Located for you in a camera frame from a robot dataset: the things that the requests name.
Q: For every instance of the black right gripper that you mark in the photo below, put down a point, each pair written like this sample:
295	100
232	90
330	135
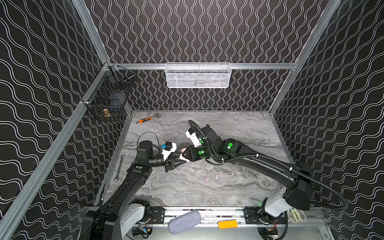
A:
191	153

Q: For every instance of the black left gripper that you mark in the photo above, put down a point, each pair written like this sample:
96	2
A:
166	161

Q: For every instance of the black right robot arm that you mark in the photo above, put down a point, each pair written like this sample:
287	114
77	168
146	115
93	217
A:
297	180

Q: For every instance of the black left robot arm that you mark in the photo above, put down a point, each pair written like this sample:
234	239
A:
119	214

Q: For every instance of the grey fabric pouch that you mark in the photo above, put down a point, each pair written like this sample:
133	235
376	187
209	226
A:
184	222

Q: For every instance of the yellow block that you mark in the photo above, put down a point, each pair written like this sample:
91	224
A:
229	224

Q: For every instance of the brass fitting in basket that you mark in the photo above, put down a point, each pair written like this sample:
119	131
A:
106	113

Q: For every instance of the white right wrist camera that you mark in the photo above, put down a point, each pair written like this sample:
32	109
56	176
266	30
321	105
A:
192	135

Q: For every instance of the orange handled adjustable wrench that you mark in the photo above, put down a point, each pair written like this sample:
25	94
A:
141	121

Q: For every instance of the aluminium front rail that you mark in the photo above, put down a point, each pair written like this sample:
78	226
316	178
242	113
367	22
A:
210	216

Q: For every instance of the white mesh wall basket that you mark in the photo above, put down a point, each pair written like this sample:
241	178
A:
196	75

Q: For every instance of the black wire wall basket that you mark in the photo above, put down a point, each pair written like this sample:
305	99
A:
111	93

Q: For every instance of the white handled scissors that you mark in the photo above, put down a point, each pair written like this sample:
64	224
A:
296	216

